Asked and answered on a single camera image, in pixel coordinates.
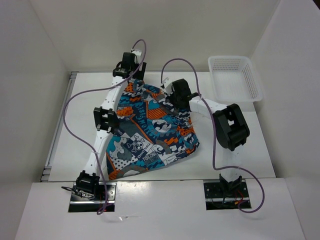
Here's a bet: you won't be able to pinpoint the white plastic mesh basket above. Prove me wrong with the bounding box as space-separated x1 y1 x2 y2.
207 55 263 103

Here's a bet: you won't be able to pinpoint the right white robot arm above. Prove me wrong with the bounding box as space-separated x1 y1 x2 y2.
160 78 250 197

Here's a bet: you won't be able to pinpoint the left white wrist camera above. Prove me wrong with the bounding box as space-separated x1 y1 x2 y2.
131 48 143 60

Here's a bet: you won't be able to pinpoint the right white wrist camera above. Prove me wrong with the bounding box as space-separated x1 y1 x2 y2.
160 77 173 96

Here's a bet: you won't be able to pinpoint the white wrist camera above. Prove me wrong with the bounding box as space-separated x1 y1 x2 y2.
131 48 143 60
160 77 173 96

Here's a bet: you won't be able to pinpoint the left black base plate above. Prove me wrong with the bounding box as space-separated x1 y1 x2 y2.
62 182 117 213

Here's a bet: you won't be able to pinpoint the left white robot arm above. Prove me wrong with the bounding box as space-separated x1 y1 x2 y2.
73 49 146 200

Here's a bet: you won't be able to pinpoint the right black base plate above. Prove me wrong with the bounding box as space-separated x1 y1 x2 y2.
203 180 252 211

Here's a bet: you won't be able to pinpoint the colourful patterned shorts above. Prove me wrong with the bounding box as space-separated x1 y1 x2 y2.
106 79 200 180

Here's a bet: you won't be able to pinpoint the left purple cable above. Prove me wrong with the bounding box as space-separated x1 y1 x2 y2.
62 39 147 216

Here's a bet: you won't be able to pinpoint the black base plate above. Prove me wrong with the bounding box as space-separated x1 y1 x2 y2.
62 182 117 213
203 180 252 211

